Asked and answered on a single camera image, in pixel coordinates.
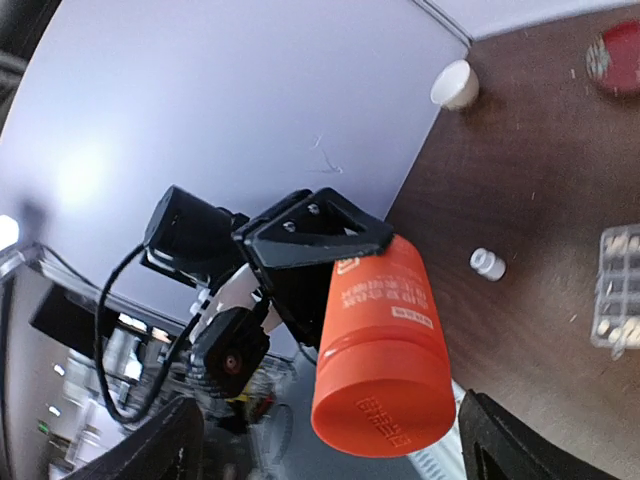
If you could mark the white ceramic bowl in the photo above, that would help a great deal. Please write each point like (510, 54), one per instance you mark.
(456, 87)

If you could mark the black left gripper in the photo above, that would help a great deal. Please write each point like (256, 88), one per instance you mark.
(196, 243)

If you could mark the small white dropper bottle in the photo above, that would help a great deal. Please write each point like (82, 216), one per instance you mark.
(487, 264)

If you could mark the red floral plate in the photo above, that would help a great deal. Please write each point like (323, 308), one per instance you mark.
(612, 59)

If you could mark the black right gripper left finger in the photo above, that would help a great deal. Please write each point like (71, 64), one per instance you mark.
(168, 446)

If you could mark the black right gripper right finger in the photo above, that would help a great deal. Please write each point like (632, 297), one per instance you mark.
(497, 445)

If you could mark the clear plastic pill organizer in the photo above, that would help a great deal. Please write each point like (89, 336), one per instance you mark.
(615, 324)

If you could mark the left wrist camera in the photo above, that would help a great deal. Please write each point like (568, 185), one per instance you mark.
(232, 335)

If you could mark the orange pill bottle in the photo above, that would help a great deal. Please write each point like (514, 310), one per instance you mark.
(383, 384)

